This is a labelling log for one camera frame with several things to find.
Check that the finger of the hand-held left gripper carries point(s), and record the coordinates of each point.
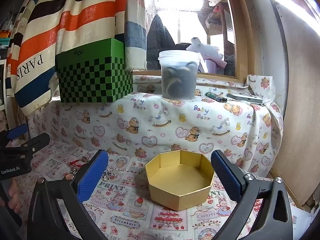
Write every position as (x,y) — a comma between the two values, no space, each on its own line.
(37,141)
(17,131)

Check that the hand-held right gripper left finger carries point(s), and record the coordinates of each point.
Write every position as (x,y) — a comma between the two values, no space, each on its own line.
(93,177)

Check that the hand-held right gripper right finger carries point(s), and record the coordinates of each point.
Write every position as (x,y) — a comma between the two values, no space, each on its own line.
(226,177)

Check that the gold octagonal box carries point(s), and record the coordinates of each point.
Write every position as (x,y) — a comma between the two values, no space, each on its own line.
(180,180)

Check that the person's left hand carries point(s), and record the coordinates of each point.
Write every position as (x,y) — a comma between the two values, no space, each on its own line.
(12,200)

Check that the patchwork printed cloth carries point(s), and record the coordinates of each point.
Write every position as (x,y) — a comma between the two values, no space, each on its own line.
(130,205)

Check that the bear printed cloth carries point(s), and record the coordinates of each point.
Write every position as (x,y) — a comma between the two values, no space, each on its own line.
(175,120)

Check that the green lighter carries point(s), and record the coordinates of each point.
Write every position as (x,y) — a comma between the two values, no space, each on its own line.
(216,97)

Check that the smartphone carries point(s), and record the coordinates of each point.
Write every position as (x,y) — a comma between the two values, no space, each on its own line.
(245,98)

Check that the green black checkered box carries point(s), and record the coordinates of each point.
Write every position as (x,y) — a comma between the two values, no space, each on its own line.
(95,77)

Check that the wooden board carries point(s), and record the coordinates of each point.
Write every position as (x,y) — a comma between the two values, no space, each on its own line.
(300,105)

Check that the clear plastic lidded container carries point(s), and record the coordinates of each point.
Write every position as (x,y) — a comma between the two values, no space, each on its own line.
(178,77)

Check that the white pink cloth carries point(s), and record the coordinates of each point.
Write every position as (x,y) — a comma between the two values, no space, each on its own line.
(207,52)

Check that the striped printed curtain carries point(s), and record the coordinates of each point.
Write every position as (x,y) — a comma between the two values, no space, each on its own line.
(75,17)

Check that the dark hanging garment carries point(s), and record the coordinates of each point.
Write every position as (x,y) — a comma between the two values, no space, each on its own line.
(160,42)

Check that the wooden window frame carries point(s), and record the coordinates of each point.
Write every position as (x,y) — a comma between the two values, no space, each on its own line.
(240,42)

